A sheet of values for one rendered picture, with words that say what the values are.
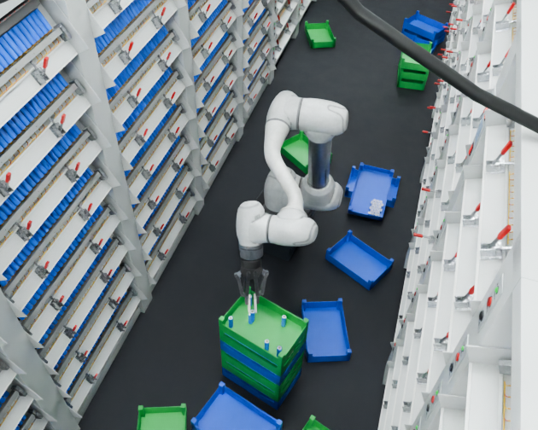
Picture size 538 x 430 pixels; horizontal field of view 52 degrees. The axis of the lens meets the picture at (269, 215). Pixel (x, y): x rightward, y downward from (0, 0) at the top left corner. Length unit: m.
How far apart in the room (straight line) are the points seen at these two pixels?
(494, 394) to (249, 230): 1.15
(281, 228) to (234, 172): 1.59
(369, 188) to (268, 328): 1.34
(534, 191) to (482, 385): 0.34
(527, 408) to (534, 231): 0.30
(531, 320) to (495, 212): 0.51
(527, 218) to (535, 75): 0.43
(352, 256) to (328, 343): 0.56
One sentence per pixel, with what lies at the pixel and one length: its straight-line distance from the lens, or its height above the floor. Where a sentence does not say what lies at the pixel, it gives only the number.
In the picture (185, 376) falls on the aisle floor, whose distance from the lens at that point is 2.65.
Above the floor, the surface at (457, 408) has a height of 1.31.
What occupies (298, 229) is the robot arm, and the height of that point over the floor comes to 0.94.
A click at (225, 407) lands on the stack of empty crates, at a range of 2.40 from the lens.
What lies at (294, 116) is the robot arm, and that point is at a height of 1.01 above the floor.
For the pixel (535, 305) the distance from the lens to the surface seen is 0.85.
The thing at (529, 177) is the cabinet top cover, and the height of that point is 1.74.
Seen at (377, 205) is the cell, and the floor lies 0.09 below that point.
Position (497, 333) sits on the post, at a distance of 0.98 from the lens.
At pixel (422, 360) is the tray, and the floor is 0.92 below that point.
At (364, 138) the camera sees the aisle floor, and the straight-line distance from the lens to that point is 3.80.
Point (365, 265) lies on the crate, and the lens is 3.03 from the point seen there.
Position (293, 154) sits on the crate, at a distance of 3.60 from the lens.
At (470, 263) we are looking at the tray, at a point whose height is 1.31.
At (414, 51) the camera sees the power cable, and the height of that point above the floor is 1.87.
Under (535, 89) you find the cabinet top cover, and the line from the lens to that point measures 1.25.
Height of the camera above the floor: 2.36
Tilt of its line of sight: 47 degrees down
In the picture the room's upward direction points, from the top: 2 degrees clockwise
